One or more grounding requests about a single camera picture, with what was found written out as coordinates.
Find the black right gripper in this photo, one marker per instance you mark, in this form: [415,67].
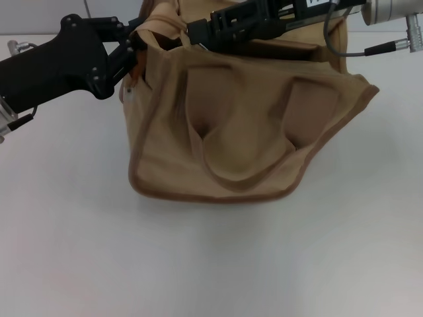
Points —
[297,11]

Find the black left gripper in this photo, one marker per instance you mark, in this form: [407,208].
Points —
[49,69]

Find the khaki canvas food bag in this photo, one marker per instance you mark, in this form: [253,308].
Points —
[248,148]

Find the white number label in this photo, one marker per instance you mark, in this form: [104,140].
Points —
[315,2]

